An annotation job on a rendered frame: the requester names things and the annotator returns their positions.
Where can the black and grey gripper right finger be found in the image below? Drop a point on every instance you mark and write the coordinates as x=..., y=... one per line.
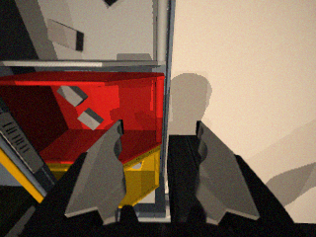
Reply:
x=233, y=196

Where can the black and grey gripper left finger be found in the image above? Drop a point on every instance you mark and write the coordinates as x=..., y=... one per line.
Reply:
x=87, y=195

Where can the yellow flat bar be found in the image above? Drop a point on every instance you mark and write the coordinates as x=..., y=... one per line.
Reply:
x=8, y=163

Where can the grey metal disc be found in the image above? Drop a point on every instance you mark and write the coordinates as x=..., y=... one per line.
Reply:
x=137, y=166

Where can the dark grey metal shelf rack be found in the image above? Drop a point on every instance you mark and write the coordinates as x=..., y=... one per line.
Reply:
x=20, y=149

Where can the red bin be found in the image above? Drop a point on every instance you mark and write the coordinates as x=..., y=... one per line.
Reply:
x=51, y=124

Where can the yellow open bin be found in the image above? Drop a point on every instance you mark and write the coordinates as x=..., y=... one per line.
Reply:
x=139, y=182

